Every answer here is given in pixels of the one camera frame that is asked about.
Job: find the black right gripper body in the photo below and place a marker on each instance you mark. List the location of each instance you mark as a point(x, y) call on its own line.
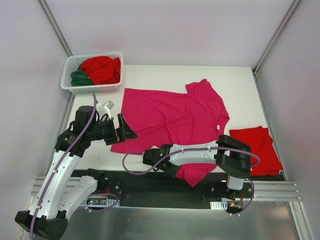
point(171, 171)

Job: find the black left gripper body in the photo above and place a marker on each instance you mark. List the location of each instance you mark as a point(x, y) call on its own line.
point(119, 130)

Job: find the pink t shirt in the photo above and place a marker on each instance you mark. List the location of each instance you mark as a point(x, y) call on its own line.
point(196, 117)

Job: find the white perforated plastic basket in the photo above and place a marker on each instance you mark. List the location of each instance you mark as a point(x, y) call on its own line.
point(73, 62)

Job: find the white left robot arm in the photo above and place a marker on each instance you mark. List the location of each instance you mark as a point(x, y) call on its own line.
point(49, 213)

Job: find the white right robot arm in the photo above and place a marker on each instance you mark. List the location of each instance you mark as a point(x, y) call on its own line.
point(192, 163)

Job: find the green t shirt in basket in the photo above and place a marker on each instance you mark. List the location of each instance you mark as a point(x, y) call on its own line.
point(80, 78)

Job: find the red t shirt in basket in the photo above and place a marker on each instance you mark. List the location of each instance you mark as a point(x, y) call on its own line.
point(102, 70)

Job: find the folded red t shirt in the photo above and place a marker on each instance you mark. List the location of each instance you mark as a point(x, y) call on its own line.
point(261, 144)

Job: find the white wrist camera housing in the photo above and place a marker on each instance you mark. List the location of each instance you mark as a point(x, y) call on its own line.
point(105, 108)

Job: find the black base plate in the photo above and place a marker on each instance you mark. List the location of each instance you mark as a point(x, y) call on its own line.
point(158, 190)

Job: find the left aluminium frame post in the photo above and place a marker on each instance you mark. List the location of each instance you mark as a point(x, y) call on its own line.
point(43, 4)

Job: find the aluminium frame post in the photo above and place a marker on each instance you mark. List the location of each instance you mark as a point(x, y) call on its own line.
point(276, 35)
point(43, 4)

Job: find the right aluminium frame post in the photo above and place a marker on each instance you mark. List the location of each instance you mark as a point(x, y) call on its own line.
point(276, 35)

